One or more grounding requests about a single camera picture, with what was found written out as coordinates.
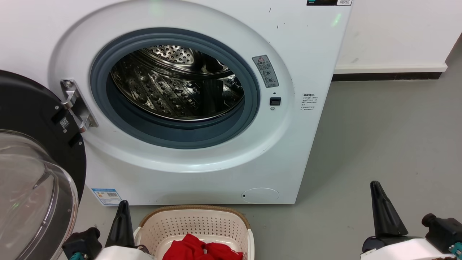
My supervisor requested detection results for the small printed text label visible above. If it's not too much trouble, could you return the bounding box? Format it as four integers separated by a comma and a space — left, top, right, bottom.
301, 93, 319, 112

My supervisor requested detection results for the grey warning sticker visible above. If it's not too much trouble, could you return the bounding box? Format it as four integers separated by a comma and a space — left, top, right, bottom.
252, 55, 279, 88

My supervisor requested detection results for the white front-load washing machine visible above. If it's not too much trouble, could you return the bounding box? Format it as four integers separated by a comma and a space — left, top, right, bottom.
0, 0, 353, 205

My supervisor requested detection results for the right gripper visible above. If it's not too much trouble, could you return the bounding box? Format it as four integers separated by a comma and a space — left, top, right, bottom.
362, 181, 422, 252

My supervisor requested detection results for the open washer door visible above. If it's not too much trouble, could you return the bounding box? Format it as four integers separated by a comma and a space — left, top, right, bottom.
0, 70, 87, 260

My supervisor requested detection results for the black baseboard strip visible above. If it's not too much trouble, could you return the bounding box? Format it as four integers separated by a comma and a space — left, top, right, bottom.
332, 72, 444, 82

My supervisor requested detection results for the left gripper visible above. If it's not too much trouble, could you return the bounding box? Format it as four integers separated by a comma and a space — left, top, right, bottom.
105, 200, 150, 252

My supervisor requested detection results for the blue energy label sticker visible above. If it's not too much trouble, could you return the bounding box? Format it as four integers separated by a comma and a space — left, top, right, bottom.
91, 188, 122, 206

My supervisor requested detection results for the red garment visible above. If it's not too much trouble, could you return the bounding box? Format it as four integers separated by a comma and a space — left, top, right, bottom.
162, 233, 243, 260

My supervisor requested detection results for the cream perforated laundry basket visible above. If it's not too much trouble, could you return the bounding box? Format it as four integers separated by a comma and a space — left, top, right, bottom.
134, 205, 255, 260

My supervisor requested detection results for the silver metal door hinge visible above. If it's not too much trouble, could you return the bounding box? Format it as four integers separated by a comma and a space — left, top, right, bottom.
60, 79, 99, 133

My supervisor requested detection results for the oval drain filter cover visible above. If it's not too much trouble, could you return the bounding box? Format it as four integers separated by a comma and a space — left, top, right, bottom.
241, 187, 280, 203

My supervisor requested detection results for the grey rubber door gasket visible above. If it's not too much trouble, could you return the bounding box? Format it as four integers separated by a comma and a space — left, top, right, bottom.
90, 28, 261, 149

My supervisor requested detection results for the stainless steel washing machine drum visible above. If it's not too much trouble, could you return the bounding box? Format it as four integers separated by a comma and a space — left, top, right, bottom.
110, 45, 245, 121

